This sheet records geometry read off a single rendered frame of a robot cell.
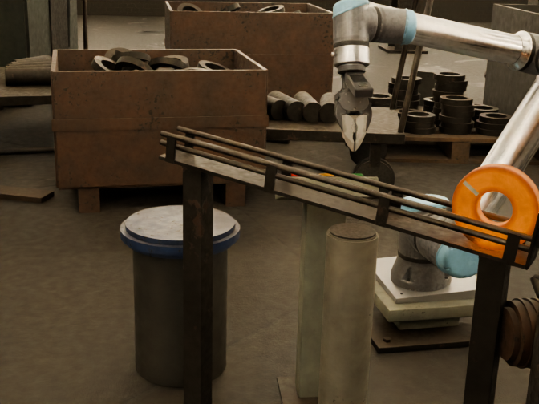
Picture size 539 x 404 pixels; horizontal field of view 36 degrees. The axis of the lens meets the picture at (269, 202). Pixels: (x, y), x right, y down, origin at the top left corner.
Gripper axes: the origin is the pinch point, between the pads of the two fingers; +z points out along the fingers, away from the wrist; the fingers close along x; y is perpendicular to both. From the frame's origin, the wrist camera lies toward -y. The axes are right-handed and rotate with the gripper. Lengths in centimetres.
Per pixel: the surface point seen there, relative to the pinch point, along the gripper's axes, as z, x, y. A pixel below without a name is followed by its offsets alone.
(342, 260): 28.1, 6.5, -15.2
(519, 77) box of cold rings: -67, -149, 249
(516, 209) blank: 18, -16, -60
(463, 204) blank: 17, -8, -55
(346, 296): 36.3, 5.1, -12.9
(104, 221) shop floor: 15, 75, 156
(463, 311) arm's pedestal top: 46, -42, 43
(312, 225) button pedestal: 19.8, 10.8, 0.5
